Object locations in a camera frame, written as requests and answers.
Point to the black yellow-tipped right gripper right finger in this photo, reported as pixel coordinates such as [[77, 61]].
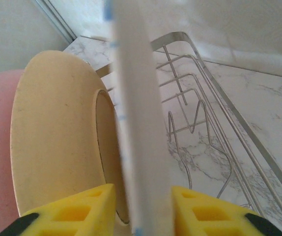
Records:
[[180, 216]]

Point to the black yellow-tipped right gripper left finger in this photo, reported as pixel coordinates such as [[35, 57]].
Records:
[[106, 209]]

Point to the orange plate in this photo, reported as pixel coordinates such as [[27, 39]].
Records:
[[57, 123]]

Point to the white blue-speckled plate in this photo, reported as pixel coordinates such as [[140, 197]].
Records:
[[138, 98]]

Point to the aluminium left frame post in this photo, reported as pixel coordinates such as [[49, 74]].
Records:
[[57, 22]]

